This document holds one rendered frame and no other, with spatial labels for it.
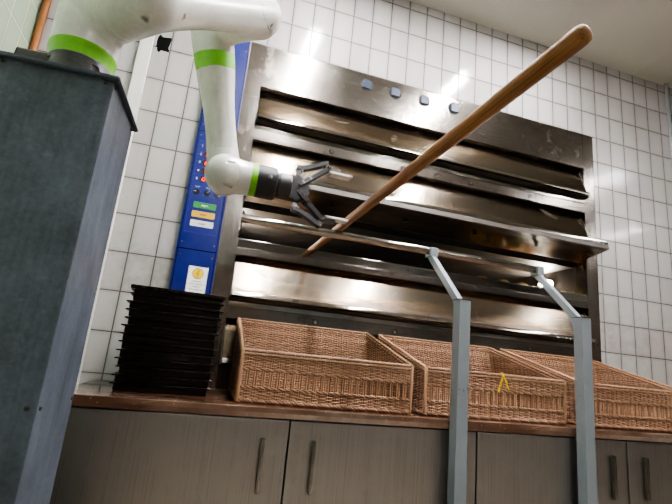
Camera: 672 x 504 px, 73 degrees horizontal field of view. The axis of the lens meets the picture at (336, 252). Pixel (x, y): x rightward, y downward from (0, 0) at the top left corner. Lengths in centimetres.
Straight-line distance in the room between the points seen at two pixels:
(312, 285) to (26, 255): 126
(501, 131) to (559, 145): 37
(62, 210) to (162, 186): 109
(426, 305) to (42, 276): 161
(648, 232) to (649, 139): 60
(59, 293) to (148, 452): 59
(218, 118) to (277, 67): 92
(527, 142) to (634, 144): 77
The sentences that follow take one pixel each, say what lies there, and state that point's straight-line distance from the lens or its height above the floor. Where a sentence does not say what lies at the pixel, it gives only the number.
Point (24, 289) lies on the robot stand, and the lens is 92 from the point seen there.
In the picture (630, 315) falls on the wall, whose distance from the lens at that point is 290.
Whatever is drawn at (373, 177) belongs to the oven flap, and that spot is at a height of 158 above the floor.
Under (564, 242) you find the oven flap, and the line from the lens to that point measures 249.
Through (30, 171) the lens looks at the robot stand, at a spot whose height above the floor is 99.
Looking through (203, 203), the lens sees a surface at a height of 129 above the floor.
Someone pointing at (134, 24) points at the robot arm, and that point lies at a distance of 108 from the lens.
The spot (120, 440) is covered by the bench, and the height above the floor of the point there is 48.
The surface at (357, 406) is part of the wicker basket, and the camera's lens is 147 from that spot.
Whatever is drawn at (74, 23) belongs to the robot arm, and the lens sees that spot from 113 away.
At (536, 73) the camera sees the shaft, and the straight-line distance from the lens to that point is 80.
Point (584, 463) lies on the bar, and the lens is 182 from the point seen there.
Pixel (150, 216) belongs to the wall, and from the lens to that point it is 195.
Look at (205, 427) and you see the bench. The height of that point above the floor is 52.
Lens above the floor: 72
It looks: 14 degrees up
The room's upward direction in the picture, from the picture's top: 6 degrees clockwise
